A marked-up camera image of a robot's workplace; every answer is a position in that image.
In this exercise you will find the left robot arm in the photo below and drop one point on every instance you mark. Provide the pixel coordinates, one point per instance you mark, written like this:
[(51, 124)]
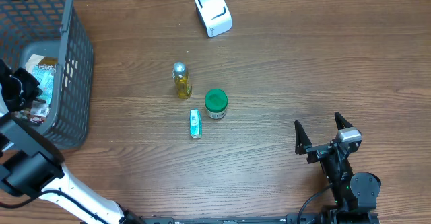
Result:
[(38, 168)]

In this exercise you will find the grey plastic basket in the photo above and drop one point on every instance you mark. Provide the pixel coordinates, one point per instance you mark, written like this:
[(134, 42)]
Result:
[(53, 29)]

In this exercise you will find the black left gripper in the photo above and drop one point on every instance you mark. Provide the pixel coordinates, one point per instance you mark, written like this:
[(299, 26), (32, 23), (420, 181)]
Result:
[(34, 91)]

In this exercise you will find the green lid jar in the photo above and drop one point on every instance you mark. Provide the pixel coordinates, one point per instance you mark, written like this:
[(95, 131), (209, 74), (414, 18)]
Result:
[(216, 103)]

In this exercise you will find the yellow Vim drink bottle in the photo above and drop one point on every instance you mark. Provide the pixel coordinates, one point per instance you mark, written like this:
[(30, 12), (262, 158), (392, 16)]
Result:
[(180, 75)]

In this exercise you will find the teal Kleenex tissue pack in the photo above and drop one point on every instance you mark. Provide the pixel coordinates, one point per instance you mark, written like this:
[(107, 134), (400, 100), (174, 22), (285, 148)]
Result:
[(195, 124)]

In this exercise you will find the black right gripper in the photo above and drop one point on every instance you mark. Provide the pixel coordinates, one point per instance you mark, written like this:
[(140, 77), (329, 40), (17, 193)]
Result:
[(304, 146)]

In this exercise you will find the PanTree beige snack pouch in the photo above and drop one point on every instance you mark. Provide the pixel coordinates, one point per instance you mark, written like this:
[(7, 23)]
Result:
[(37, 113)]

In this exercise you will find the teal snack packet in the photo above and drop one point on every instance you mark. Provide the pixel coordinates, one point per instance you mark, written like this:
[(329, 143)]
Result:
[(45, 76)]

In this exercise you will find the white barcode scanner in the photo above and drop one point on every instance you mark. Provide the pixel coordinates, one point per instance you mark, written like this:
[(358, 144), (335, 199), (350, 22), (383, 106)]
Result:
[(214, 15)]

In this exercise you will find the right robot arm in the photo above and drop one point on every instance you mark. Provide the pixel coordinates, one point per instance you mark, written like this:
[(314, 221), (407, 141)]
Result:
[(354, 194)]

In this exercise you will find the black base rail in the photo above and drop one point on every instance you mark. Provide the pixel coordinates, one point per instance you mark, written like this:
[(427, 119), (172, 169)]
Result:
[(252, 220)]

